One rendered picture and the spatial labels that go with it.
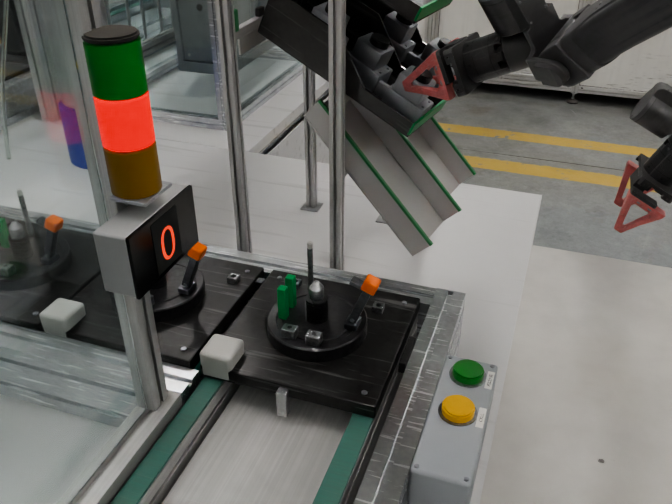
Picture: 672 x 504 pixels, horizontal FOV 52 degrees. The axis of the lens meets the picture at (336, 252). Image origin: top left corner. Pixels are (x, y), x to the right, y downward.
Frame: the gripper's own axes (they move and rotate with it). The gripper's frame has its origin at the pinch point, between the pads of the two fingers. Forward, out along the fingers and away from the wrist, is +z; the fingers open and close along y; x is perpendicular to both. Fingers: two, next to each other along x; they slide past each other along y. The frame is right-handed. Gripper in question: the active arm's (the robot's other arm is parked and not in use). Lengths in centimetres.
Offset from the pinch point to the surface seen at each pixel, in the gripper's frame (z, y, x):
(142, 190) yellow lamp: 6.1, 48.1, -4.5
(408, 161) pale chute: 10.5, -7.9, 13.7
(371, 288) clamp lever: 2.1, 25.5, 20.0
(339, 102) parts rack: 8.4, 7.9, -1.3
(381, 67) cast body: 5.5, -1.6, -3.1
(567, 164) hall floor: 73, -267, 105
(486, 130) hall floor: 122, -292, 82
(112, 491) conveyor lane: 20, 59, 24
